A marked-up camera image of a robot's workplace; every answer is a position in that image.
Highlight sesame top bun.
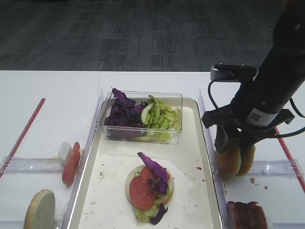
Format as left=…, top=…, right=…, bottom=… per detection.
left=216, top=144, right=241, bottom=176

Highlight right red strip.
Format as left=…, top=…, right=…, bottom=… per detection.
left=278, top=138, right=305, bottom=192

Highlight purple cabbage leaves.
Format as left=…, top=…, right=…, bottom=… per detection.
left=104, top=88, right=148, bottom=140

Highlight left red strip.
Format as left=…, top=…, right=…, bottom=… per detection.
left=0, top=98, right=46, bottom=177

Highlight red strip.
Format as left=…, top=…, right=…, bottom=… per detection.
left=0, top=98, right=46, bottom=177
left=278, top=138, right=305, bottom=192

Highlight green lettuce leaves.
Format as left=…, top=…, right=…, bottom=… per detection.
left=140, top=94, right=183, bottom=145

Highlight white rectangular metal tray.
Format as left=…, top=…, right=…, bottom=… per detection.
left=69, top=98, right=222, bottom=229

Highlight tomato slice on bun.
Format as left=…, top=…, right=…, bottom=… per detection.
left=129, top=167, right=162, bottom=210

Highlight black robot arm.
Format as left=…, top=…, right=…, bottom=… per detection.
left=202, top=0, right=305, bottom=153

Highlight upper left clear holder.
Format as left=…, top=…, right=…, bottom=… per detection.
left=0, top=156, right=64, bottom=174

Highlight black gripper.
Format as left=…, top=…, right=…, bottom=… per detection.
left=202, top=73, right=295, bottom=157

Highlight clear divider rail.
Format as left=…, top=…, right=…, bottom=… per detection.
left=197, top=89, right=231, bottom=229
left=57, top=90, right=105, bottom=229

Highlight white pusher block upper left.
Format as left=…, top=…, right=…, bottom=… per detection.
left=58, top=142, right=72, bottom=167

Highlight left clear divider rail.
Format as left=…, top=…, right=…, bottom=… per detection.
left=57, top=90, right=105, bottom=229

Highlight right clear divider rail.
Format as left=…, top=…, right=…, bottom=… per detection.
left=197, top=89, right=231, bottom=229

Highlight upright bottom bun slice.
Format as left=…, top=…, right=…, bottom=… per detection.
left=23, top=189, right=55, bottom=229

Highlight clear holder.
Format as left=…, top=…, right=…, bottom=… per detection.
left=0, top=156, right=64, bottom=174
left=248, top=159, right=304, bottom=177

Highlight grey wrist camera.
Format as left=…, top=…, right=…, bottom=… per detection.
left=210, top=63, right=258, bottom=83

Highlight upright tomato slice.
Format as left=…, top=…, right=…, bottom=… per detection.
left=62, top=142, right=81, bottom=187

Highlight clear plastic salad container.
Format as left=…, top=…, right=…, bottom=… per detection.
left=97, top=89, right=183, bottom=144

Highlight upper right clear holder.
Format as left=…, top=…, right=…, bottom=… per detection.
left=248, top=159, right=304, bottom=177

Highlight lettuce under burger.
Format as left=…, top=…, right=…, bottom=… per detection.
left=134, top=204, right=168, bottom=225

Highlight purple leaf on burger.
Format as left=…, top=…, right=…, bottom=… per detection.
left=137, top=152, right=168, bottom=195

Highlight stacked meat patties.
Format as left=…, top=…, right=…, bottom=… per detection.
left=226, top=201, right=268, bottom=229

